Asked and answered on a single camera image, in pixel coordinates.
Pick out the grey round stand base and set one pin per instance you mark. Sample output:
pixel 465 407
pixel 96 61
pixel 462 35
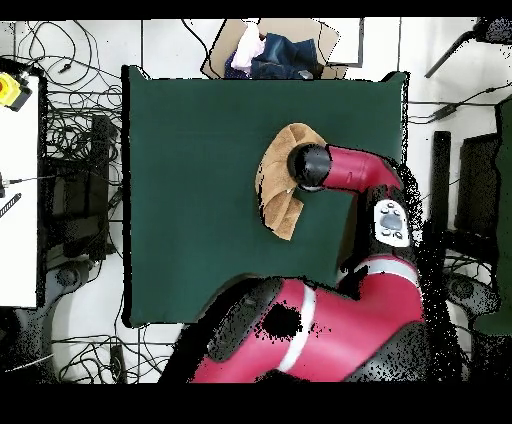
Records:
pixel 68 276

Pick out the black flat panel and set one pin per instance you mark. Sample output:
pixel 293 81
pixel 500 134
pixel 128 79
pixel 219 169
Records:
pixel 478 180

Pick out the white desk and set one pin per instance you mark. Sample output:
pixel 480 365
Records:
pixel 18 248

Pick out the black equipment stand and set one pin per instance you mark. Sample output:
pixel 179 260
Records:
pixel 100 160

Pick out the pink garment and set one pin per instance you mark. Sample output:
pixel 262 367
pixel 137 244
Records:
pixel 248 48

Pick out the black tripod leg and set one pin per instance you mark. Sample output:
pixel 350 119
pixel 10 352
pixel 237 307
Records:
pixel 496 30

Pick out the brown cardboard box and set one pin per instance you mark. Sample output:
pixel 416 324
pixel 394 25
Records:
pixel 298 28

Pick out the black power strip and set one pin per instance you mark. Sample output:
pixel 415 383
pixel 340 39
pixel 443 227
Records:
pixel 118 364

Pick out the dark green table cloth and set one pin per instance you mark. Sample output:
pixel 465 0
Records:
pixel 192 240

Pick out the blue denim jeans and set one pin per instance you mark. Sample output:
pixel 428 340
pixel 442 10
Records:
pixel 288 56

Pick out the orange terry towel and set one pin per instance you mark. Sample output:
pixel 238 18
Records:
pixel 276 180

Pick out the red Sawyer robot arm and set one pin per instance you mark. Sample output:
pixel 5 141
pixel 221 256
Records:
pixel 352 320

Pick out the black upright bar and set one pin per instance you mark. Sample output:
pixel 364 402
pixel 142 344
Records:
pixel 442 176

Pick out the yellow emergency stop button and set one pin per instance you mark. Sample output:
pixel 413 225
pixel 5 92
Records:
pixel 8 90

